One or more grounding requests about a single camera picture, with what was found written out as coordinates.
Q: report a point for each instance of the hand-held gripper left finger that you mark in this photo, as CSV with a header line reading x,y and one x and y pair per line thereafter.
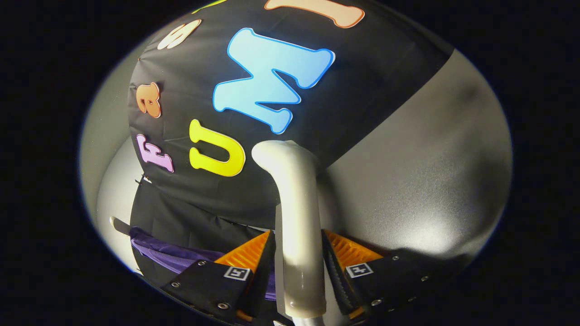
x,y
260,290

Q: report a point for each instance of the grey cabinet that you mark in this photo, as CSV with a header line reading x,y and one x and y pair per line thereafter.
x,y
430,181

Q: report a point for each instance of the black clip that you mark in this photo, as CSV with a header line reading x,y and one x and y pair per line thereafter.
x,y
145,179

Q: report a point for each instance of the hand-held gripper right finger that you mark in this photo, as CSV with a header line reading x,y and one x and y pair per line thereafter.
x,y
335,276

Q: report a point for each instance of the white garment steamer head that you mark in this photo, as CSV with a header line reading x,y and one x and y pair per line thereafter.
x,y
299,217

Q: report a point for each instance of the purple ribbed jacket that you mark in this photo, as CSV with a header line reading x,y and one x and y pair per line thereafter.
x,y
158,251

